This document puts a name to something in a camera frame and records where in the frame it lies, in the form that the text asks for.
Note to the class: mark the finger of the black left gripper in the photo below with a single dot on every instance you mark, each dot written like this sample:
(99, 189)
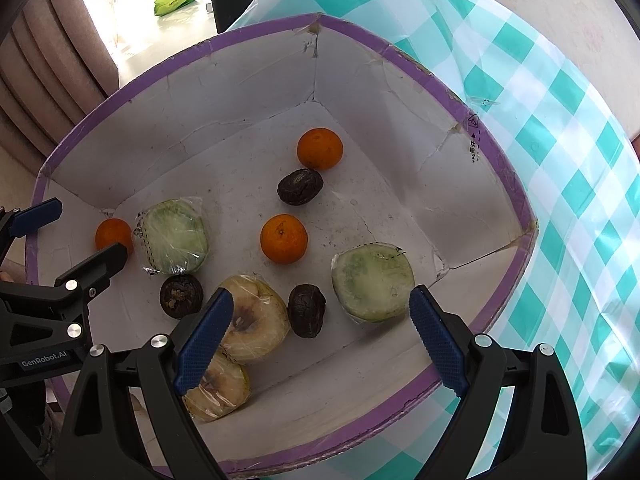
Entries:
(17, 223)
(85, 281)

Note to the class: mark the small orange tangerine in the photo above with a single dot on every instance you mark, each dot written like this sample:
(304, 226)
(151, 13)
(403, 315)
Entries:
(111, 231)

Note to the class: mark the brown sofa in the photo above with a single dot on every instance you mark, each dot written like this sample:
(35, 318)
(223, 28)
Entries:
(55, 70)

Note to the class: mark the green fruit half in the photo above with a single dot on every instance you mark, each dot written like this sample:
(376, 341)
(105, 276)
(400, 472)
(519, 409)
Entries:
(173, 236)
(373, 282)

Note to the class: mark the dark brown round fruit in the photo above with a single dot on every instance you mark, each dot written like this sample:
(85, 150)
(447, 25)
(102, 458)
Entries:
(181, 295)

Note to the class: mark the teal white checkered tablecloth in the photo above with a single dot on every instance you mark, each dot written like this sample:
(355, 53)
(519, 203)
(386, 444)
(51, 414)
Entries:
(580, 292)

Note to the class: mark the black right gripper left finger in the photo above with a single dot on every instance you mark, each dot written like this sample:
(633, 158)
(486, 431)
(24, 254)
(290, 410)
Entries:
(100, 437)

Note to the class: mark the pale apple half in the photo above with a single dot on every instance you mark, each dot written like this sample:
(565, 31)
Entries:
(224, 388)
(259, 322)

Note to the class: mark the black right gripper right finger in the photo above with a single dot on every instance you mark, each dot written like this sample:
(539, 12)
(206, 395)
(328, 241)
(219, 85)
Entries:
(542, 438)

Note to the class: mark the purple cardboard box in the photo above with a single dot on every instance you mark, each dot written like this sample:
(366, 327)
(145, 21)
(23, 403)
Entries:
(221, 121)

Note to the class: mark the dark wrinkled fruit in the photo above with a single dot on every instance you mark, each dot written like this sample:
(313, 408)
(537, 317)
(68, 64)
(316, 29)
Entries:
(300, 187)
(306, 309)

